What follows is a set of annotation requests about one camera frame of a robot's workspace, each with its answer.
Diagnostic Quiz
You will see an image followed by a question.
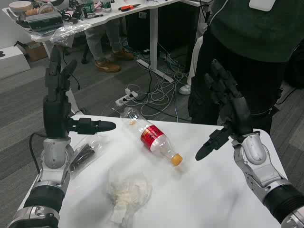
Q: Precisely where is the brown cardboard box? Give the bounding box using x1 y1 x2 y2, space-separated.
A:
23 41 48 62

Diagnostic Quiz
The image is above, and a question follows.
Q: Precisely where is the orange handled tool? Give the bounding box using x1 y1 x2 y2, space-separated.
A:
118 3 142 11

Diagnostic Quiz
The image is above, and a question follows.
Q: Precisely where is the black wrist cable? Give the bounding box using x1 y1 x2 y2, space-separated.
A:
28 132 48 175

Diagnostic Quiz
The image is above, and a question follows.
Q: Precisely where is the green label bottle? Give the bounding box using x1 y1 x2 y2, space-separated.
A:
83 0 96 18
100 0 113 13

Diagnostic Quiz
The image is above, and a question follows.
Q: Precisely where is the seated person with brown shoes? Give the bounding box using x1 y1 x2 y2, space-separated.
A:
83 18 135 74

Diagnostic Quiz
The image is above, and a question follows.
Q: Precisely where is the clear bottle with red label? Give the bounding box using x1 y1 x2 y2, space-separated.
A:
120 106 183 167

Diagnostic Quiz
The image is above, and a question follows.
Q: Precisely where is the beige bowl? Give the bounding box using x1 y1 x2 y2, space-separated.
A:
9 0 33 15

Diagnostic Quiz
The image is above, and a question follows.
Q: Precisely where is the black electronic device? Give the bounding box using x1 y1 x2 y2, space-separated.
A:
23 11 64 33

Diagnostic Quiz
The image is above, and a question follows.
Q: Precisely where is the white office desk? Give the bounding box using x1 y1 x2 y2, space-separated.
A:
2 0 182 114

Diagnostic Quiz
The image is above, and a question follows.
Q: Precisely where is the clear bag of dark food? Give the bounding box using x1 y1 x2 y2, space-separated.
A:
69 134 105 178

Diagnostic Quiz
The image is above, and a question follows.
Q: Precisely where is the clear plastic sheet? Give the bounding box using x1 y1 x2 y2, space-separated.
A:
30 21 92 44

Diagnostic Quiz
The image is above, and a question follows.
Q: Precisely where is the person in white trousers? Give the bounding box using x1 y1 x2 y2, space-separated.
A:
178 35 211 95

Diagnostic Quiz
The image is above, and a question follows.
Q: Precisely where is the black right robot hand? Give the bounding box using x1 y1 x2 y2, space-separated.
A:
195 58 254 162

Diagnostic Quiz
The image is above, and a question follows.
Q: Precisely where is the white power strip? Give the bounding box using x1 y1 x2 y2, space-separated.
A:
115 87 139 107

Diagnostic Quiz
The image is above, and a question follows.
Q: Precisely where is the white floor cable tangle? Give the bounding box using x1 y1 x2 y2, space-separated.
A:
137 68 190 119

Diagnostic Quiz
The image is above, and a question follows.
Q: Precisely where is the crumpled clear plastic bag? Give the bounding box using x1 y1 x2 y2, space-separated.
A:
105 169 153 227

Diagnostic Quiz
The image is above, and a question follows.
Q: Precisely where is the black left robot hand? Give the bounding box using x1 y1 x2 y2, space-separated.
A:
42 45 117 138

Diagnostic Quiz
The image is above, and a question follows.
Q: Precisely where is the white box with black logo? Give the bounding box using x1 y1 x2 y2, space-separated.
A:
0 46 31 79

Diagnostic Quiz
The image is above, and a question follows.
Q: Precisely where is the person in black trousers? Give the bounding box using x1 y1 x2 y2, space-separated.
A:
187 0 304 135

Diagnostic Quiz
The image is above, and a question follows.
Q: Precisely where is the white rounded device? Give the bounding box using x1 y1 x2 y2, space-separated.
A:
248 0 276 12

